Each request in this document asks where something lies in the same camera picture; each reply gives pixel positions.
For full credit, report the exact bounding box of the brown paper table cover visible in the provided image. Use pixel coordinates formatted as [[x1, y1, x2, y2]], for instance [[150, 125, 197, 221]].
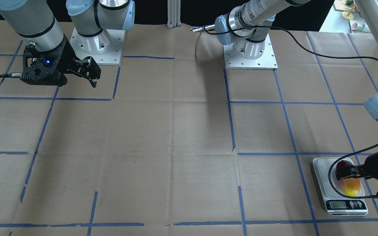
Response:
[[0, 25, 378, 236]]

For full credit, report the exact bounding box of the metal cable connector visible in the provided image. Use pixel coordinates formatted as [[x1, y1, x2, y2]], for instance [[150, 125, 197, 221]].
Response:
[[191, 24, 215, 32]]

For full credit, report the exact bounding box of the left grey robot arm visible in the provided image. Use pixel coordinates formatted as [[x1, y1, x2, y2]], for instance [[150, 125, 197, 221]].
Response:
[[208, 27, 378, 181]]

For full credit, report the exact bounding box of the aluminium profile post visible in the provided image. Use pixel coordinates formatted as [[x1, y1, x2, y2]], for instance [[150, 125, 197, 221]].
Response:
[[167, 0, 181, 29]]

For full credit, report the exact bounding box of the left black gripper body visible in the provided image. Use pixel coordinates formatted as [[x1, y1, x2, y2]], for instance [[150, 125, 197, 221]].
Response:
[[363, 152, 378, 180]]

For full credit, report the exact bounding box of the red yellow mango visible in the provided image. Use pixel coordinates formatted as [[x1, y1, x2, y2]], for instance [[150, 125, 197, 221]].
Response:
[[336, 160, 362, 197]]

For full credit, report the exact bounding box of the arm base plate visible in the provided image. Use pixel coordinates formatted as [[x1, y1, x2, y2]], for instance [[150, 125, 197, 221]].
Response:
[[223, 34, 279, 70], [70, 28, 126, 66]]

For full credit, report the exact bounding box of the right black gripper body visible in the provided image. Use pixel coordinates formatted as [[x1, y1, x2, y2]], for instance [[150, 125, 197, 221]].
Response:
[[53, 35, 78, 82]]

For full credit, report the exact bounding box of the silver digital kitchen scale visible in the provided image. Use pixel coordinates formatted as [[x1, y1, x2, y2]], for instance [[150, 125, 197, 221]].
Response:
[[311, 157, 368, 216]]

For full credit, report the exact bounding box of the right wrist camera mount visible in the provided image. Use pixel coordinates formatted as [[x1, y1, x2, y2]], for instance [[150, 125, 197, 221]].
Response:
[[20, 42, 67, 87]]

